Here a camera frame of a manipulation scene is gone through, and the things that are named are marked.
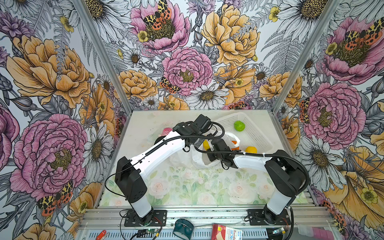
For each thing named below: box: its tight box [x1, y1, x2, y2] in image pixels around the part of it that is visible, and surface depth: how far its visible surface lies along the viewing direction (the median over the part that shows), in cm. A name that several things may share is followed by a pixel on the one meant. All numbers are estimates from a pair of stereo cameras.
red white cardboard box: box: [211, 223, 243, 240], surface depth 69 cm
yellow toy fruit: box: [245, 146, 258, 154], surface depth 96 cm
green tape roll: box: [173, 218, 195, 240], surface depth 66 cm
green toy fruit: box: [234, 120, 246, 132], surface depth 107 cm
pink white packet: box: [297, 225, 335, 240], surface depth 71 cm
